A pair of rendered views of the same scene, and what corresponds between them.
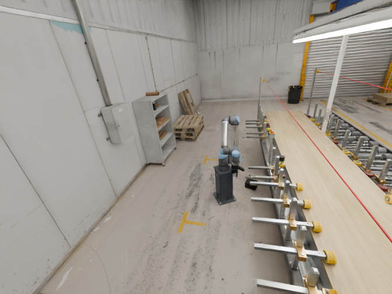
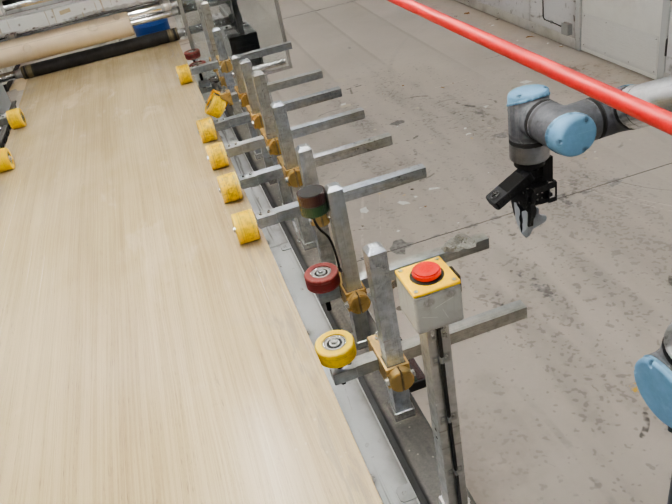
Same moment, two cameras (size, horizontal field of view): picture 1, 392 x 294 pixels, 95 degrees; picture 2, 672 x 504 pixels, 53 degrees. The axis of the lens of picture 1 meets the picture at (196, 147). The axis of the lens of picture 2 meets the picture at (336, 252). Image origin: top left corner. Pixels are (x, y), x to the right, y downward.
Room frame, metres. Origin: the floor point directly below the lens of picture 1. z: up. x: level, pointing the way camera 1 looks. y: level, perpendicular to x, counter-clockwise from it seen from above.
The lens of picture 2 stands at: (2.90, -1.50, 1.77)
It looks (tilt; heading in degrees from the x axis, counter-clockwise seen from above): 32 degrees down; 154
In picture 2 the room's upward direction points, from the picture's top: 12 degrees counter-clockwise
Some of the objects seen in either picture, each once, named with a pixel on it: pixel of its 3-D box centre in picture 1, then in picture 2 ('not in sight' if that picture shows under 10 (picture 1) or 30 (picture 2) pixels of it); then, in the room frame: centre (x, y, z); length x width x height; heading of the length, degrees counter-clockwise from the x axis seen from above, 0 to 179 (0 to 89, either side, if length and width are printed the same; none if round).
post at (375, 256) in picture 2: (272, 163); (390, 346); (2.03, -1.00, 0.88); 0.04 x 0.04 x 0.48; 75
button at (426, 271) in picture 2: not in sight; (426, 273); (2.28, -1.07, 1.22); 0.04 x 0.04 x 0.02
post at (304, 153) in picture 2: (279, 186); (321, 230); (1.54, -0.87, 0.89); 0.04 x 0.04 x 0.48; 75
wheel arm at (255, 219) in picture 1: (283, 222); (290, 132); (1.04, -0.67, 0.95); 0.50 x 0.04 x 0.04; 75
